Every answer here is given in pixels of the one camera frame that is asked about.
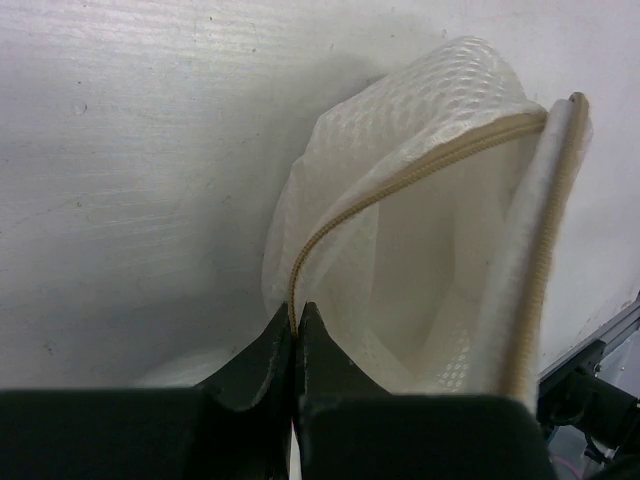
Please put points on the aluminium mounting rail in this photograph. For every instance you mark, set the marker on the aluminium mounting rail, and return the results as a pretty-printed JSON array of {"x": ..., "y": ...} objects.
[{"x": 600, "y": 340}]

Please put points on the white mesh laundry bag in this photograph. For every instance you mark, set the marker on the white mesh laundry bag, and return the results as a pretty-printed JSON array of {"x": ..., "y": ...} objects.
[{"x": 421, "y": 221}]

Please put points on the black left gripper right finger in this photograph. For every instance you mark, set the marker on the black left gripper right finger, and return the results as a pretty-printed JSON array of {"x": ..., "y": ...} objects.
[{"x": 336, "y": 426}]

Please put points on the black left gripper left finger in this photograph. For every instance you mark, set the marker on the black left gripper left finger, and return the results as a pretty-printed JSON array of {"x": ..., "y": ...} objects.
[{"x": 244, "y": 429}]

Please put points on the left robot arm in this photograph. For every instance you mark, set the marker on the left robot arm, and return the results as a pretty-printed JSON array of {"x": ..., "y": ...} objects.
[{"x": 488, "y": 436}]

